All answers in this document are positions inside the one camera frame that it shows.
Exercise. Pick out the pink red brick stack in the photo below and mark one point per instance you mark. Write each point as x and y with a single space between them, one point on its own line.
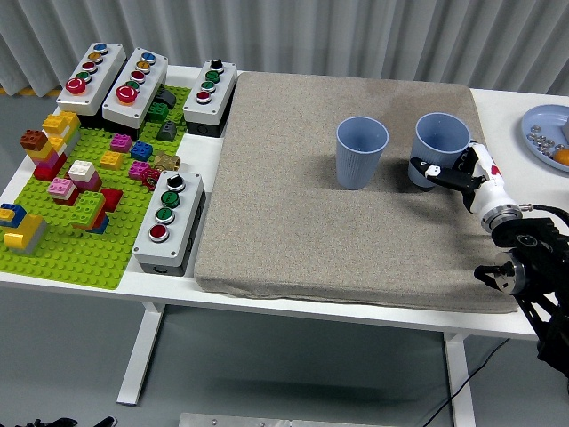
62 190

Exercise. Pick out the grey-brown fabric mat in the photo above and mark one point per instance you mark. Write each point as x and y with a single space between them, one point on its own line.
289 200

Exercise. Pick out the green studded baseplate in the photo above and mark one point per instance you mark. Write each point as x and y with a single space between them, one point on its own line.
66 262

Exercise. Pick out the grey sloped toy brick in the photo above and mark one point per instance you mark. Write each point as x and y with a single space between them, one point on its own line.
167 131

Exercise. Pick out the dark green toy brick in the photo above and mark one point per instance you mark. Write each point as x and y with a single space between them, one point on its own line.
157 112

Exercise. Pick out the white pink brick stack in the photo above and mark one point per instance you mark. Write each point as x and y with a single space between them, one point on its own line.
84 174

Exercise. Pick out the brown toy brick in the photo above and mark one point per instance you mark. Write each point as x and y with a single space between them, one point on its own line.
32 140

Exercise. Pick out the yellow toy brick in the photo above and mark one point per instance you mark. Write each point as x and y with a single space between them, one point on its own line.
111 160

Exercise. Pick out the white pleated curtain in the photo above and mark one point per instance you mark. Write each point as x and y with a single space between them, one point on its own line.
266 35

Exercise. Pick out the blue ribbed plastic cup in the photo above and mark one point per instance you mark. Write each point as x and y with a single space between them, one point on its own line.
355 169
433 142

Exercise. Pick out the white table leg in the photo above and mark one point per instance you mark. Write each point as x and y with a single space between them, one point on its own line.
142 351
460 382

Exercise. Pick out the magenta toy brick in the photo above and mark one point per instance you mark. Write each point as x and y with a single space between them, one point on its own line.
138 170
121 143

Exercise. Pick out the dark grey curved piece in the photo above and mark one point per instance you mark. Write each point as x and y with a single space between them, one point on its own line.
166 98

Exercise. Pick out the small grey block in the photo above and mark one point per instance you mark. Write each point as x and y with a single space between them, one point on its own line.
565 130

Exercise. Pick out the grey four-button control box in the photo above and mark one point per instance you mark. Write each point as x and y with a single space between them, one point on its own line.
220 98
182 227

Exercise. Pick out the yellow white red brick tower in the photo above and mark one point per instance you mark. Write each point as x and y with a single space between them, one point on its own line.
55 151

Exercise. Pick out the brass pipe fitting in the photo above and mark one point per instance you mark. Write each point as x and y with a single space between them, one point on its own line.
166 162

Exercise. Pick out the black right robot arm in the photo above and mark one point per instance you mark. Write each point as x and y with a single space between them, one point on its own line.
529 240

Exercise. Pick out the small orange item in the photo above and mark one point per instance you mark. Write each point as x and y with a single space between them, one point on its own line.
562 156

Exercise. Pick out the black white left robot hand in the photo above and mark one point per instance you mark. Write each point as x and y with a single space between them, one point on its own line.
62 422

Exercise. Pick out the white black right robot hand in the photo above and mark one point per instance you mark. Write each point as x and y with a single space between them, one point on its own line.
489 191

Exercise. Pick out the grey five-button control box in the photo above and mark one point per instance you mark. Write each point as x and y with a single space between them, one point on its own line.
95 84
142 93

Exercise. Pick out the green orange blue brick stack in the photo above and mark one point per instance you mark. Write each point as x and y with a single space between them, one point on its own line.
88 211

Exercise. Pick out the blue toy brick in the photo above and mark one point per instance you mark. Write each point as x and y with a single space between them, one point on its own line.
141 150

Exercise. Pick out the blue yellow grey brick stack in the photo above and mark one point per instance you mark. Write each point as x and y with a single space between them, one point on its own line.
24 231

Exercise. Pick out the light blue plate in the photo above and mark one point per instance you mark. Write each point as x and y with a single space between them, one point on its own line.
544 116

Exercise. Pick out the red toy brick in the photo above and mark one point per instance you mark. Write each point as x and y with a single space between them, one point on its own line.
112 198

